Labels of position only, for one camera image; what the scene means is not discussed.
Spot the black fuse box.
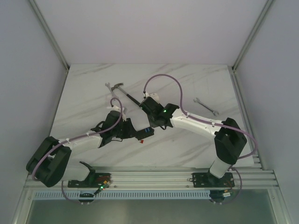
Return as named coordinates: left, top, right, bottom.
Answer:
left=135, top=127, right=154, bottom=140

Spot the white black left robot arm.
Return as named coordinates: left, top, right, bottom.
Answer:
left=26, top=111, right=137, bottom=188

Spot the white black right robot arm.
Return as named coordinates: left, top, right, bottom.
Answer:
left=139, top=96, right=247, bottom=186

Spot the silver wrench left side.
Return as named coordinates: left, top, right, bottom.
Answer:
left=105, top=83, right=119, bottom=99

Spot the silver wrench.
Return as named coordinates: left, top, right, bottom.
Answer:
left=105, top=83, right=119, bottom=99
left=193, top=98, right=219, bottom=116

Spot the silver wrench right side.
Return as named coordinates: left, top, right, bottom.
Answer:
left=193, top=98, right=219, bottom=116

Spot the black handle claw hammer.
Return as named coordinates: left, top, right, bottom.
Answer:
left=111, top=83, right=140, bottom=106

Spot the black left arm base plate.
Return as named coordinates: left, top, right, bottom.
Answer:
left=67, top=173, right=111, bottom=188

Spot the white slotted cable duct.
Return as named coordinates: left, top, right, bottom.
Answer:
left=33, top=189, right=211, bottom=200

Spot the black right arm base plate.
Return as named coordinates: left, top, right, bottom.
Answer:
left=189, top=172, right=235, bottom=188

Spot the aluminium mounting rail frame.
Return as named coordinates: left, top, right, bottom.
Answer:
left=23, top=65, right=280, bottom=189

